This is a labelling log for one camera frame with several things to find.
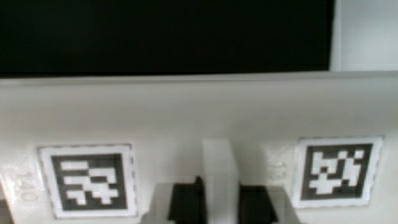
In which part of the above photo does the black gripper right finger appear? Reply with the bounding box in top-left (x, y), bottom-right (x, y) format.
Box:
top-left (236, 183), bottom-right (302, 224)

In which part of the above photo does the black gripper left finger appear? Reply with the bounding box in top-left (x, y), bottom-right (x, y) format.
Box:
top-left (140, 175), bottom-right (207, 224)

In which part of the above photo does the white cabinet door panel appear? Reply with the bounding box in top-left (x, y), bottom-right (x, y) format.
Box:
top-left (0, 71), bottom-right (398, 224)

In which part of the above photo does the white U-shaped border fence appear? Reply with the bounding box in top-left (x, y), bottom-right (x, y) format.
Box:
top-left (330, 0), bottom-right (398, 71)

